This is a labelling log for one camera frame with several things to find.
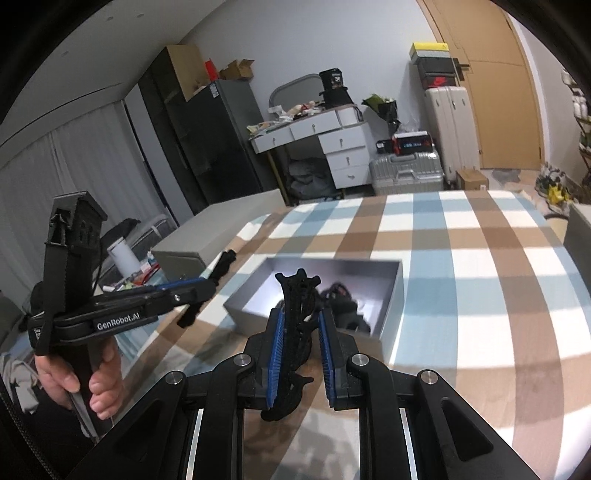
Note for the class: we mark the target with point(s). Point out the white suitcase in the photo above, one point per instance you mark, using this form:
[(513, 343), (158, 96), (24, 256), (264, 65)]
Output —
[(455, 134)]

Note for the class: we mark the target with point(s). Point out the bouquet in black wrap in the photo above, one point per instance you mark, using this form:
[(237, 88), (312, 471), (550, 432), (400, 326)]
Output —
[(381, 106)]

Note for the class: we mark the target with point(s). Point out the plain black shoe box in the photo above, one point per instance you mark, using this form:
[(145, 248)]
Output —
[(438, 66)]

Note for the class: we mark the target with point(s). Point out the white curtain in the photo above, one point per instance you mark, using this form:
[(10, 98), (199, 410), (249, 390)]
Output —
[(27, 184)]

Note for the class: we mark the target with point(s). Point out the silver suitcase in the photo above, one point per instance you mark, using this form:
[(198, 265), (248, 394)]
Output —
[(406, 173)]

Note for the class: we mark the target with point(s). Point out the white desk with drawers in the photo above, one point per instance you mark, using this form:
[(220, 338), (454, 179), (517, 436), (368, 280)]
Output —
[(346, 138)]

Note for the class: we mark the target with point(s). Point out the grey flat box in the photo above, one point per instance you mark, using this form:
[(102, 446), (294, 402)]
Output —
[(579, 240)]

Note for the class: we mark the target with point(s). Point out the black curved hair comb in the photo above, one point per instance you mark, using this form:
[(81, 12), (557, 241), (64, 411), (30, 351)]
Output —
[(295, 304)]

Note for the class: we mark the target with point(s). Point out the black shoe box red logo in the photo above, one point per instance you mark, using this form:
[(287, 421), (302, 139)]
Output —
[(441, 81)]

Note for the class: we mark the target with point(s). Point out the grey clothes pile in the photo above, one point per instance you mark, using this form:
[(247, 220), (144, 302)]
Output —
[(309, 180)]

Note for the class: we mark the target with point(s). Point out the grey bedside cabinet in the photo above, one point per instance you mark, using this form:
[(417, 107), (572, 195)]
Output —
[(207, 230)]

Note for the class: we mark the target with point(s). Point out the red packet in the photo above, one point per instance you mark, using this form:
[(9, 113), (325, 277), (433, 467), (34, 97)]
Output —
[(211, 69)]

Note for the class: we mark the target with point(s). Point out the black trapezoid box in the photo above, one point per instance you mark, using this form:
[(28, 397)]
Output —
[(339, 98)]

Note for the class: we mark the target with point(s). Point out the person's left forearm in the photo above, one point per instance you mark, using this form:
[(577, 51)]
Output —
[(37, 443)]

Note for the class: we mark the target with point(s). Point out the nightstand clutter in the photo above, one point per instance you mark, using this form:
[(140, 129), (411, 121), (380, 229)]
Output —
[(138, 277)]

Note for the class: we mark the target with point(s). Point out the black round gift box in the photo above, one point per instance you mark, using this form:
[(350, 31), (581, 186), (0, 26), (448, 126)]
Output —
[(332, 78)]

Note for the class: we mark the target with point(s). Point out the small open cardboard box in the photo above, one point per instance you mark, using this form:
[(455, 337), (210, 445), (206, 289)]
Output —
[(238, 69)]

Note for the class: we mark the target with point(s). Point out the large brown cardboard box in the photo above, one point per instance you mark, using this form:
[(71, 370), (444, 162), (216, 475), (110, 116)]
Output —
[(184, 69)]

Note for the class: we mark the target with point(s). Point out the dark grey refrigerator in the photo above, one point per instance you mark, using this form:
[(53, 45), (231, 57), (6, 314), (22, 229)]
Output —
[(226, 138)]

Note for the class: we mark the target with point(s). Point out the silver cardboard box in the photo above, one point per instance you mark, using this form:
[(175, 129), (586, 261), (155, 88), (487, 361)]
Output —
[(360, 272)]

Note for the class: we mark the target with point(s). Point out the brown cardboard box on floor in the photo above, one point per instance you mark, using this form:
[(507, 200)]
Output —
[(472, 180)]

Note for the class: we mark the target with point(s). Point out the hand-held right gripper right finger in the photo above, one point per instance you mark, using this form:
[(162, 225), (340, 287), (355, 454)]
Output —
[(327, 355)]

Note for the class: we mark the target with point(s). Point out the light grey cloth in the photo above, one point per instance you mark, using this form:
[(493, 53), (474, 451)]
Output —
[(18, 383)]

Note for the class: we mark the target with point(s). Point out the desk clutter pile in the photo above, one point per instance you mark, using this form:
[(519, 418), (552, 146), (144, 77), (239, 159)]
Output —
[(291, 115)]

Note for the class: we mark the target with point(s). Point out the black and red box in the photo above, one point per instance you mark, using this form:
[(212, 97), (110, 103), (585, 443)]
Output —
[(412, 142)]

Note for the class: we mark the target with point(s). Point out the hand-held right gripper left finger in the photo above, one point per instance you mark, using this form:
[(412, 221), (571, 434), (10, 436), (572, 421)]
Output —
[(274, 360)]

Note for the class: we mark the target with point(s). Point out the grey arched mirror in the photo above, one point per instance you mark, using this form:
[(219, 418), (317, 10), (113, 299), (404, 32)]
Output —
[(295, 90)]

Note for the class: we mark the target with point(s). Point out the wooden door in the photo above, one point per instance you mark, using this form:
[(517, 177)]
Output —
[(498, 92)]

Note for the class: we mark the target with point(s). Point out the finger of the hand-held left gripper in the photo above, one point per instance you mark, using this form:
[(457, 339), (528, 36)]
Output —
[(194, 295), (180, 283)]

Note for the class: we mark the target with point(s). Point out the plaid blanket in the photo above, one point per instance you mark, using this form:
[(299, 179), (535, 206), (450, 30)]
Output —
[(461, 277)]

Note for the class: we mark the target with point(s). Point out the white cylindrical bottle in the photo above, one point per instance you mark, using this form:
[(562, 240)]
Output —
[(122, 256)]

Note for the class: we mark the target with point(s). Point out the yellow and white bundle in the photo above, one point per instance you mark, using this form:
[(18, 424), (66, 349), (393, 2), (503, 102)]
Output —
[(554, 184)]

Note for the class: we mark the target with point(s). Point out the person's left hand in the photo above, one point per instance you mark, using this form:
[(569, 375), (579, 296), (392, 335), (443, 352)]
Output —
[(104, 383)]

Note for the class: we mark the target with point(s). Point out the metal shelf with bottles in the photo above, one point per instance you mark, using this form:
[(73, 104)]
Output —
[(579, 120)]

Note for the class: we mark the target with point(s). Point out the black wardrobe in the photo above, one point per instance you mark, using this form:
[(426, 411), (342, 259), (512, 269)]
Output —
[(157, 115)]

